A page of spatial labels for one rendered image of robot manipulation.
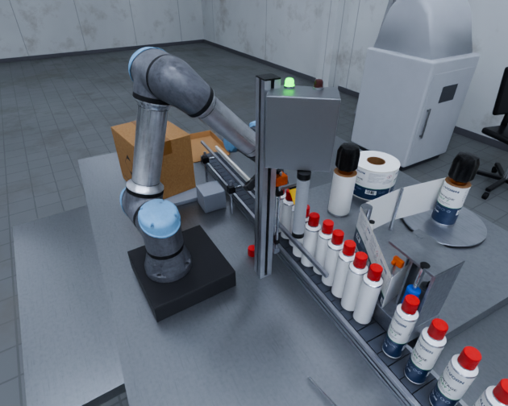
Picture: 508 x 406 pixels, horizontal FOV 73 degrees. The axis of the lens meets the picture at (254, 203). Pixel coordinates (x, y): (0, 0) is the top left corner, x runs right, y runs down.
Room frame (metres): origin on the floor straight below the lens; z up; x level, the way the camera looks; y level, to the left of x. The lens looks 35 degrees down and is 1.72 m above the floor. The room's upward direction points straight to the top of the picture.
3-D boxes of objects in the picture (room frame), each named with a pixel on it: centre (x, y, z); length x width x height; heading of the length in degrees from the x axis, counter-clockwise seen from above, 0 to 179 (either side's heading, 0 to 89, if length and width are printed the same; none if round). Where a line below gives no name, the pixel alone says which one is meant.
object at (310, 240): (0.85, -0.19, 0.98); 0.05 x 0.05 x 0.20
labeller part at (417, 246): (0.63, -0.42, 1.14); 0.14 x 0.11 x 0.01; 28
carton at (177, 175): (1.42, 0.46, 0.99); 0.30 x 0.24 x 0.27; 39
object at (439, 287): (0.62, -0.42, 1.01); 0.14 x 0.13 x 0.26; 28
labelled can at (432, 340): (0.46, -0.40, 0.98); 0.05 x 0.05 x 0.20
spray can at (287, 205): (0.99, -0.13, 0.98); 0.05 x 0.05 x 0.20
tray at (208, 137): (1.84, 0.32, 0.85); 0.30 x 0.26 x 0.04; 28
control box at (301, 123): (0.82, -0.12, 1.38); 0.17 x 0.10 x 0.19; 83
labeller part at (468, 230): (1.08, -0.75, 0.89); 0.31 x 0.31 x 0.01
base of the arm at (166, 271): (0.81, 0.28, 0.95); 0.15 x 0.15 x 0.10
